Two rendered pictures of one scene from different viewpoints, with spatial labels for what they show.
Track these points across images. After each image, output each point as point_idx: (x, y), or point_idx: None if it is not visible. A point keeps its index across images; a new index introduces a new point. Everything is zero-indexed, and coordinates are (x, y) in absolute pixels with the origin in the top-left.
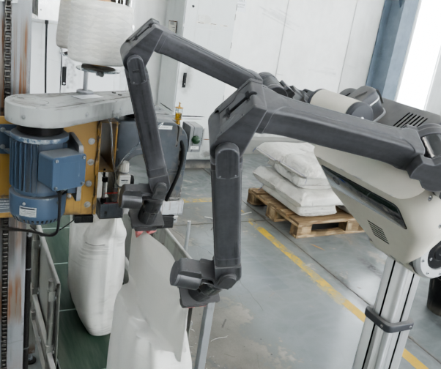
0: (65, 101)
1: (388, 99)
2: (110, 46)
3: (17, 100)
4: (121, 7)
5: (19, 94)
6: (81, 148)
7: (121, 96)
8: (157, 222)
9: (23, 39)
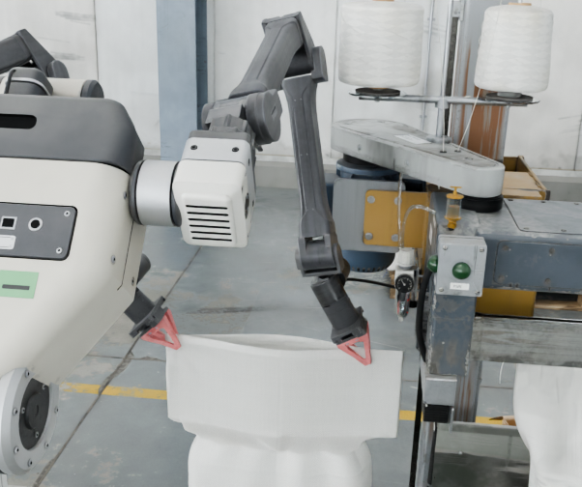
0: (374, 130)
1: (7, 94)
2: (338, 55)
3: (365, 120)
4: (345, 5)
5: (398, 123)
6: (334, 181)
7: (433, 151)
8: (334, 332)
9: (459, 66)
